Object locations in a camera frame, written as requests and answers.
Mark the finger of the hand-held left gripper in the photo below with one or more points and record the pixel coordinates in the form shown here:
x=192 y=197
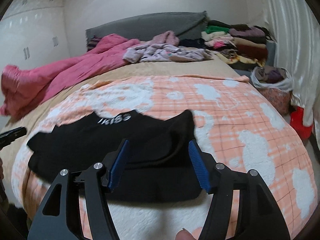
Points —
x=12 y=133

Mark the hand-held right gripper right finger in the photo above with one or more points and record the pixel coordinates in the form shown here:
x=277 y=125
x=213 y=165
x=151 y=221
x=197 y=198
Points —
x=198 y=165

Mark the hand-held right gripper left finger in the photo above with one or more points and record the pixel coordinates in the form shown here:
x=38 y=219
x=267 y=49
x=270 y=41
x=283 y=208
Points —
x=118 y=165

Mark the black sweater with orange cuffs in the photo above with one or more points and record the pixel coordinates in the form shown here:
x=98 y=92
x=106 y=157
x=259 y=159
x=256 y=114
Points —
x=75 y=140

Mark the white plastic bag of clothes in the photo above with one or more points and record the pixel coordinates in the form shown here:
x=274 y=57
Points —
x=272 y=76

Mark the pile of lilac clothes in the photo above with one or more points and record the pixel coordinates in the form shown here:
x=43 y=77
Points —
x=162 y=52

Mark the stack of folded clothes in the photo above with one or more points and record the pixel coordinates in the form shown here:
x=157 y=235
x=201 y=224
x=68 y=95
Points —
x=240 y=47

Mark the person's right hand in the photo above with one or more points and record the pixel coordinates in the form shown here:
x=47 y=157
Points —
x=185 y=233

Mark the pink quilt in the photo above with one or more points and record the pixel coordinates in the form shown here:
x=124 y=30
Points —
x=50 y=80

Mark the peach checked fleece blanket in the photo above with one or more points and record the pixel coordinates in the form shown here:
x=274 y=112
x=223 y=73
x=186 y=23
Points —
x=237 y=110

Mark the floral fabric bag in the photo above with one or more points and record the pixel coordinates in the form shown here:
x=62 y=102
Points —
x=275 y=100

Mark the white wardrobe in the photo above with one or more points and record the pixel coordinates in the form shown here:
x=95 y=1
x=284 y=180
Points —
x=30 y=30

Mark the red bag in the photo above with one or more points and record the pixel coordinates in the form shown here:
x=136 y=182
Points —
x=300 y=125

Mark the striped dark cloth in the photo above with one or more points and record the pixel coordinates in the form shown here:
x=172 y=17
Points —
x=93 y=42

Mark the dark navy garment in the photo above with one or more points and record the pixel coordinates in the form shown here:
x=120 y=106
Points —
x=192 y=42

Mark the pink knitted garment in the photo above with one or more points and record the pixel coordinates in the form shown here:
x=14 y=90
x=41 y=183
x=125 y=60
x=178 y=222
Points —
x=166 y=37

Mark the grey headboard cover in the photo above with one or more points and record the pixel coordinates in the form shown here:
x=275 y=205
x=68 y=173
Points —
x=150 y=25

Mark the white satin curtain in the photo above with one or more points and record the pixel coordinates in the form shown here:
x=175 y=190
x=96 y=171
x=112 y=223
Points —
x=295 y=30

